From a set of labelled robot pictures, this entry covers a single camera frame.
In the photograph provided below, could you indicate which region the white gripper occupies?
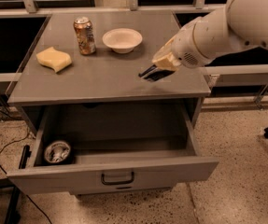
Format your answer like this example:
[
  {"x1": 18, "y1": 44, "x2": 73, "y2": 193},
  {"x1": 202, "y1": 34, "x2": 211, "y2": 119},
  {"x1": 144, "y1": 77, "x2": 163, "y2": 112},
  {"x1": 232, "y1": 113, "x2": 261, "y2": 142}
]
[{"x1": 152, "y1": 19, "x2": 212, "y2": 71}]

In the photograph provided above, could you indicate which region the dark blue rxbar wrapper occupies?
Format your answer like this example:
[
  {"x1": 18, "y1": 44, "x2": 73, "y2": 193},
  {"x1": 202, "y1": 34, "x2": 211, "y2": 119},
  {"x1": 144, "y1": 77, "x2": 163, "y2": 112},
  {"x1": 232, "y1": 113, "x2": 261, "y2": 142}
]
[{"x1": 138, "y1": 64, "x2": 173, "y2": 82}]

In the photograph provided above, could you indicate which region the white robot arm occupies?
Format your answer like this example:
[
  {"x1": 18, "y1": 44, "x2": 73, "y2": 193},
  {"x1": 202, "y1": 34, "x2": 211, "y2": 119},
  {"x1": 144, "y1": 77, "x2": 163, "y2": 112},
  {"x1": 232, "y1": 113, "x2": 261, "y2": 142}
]
[{"x1": 152, "y1": 0, "x2": 268, "y2": 72}]

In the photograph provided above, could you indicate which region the grey drawer cabinet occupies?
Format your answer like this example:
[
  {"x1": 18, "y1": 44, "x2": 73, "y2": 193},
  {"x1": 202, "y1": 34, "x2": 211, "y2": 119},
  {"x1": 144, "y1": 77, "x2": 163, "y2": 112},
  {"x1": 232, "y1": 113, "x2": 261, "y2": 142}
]
[{"x1": 7, "y1": 9, "x2": 212, "y2": 135}]

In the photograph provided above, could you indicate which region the open grey top drawer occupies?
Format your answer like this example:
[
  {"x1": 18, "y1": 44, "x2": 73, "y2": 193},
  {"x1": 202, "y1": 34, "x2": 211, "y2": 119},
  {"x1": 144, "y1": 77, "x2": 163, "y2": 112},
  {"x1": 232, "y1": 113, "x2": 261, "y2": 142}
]
[{"x1": 7, "y1": 102, "x2": 219, "y2": 195}]

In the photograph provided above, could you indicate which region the round tin in drawer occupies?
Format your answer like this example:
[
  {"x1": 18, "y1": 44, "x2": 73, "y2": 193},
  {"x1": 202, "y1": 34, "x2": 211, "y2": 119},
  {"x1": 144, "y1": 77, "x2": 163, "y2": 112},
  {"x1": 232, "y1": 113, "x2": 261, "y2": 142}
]
[{"x1": 43, "y1": 140, "x2": 72, "y2": 165}]

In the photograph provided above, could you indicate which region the white paper bowl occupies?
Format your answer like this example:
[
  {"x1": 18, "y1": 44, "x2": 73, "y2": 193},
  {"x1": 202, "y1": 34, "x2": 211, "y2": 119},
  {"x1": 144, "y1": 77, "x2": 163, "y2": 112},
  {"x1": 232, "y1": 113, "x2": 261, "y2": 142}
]
[{"x1": 103, "y1": 28, "x2": 143, "y2": 54}]

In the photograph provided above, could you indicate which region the dented soda can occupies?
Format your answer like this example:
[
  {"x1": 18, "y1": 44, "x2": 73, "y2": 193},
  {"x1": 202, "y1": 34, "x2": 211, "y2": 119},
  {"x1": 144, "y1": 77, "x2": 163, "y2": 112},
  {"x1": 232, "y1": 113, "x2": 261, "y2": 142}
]
[{"x1": 74, "y1": 17, "x2": 96, "y2": 55}]

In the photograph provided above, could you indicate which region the yellow wavy sponge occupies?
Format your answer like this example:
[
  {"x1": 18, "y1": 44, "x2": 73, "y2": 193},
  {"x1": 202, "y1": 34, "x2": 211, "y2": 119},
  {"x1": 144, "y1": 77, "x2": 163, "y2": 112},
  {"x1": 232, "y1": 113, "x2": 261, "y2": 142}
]
[{"x1": 36, "y1": 47, "x2": 72, "y2": 73}]

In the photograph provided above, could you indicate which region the black stand leg left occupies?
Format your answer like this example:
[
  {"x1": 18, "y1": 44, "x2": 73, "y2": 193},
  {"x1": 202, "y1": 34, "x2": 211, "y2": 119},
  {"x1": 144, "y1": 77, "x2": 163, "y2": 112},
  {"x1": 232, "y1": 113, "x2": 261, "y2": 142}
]
[{"x1": 4, "y1": 145, "x2": 30, "y2": 224}]

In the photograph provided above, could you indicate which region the black drawer handle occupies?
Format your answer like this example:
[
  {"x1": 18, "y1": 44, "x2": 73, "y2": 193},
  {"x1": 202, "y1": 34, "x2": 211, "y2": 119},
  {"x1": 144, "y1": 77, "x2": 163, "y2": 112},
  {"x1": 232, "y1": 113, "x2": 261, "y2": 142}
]
[{"x1": 101, "y1": 172, "x2": 135, "y2": 186}]

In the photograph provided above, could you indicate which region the grey window railing frame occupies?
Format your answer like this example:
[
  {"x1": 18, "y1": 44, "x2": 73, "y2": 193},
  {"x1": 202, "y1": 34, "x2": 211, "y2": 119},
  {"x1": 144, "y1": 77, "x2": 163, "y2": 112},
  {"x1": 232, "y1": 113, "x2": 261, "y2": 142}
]
[{"x1": 0, "y1": 0, "x2": 268, "y2": 110}]

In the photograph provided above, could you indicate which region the black floor cable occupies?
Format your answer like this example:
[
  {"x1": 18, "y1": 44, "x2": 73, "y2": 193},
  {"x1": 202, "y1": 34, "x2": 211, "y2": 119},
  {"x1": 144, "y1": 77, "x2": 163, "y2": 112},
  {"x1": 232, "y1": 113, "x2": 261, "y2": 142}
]
[{"x1": 0, "y1": 121, "x2": 53, "y2": 224}]

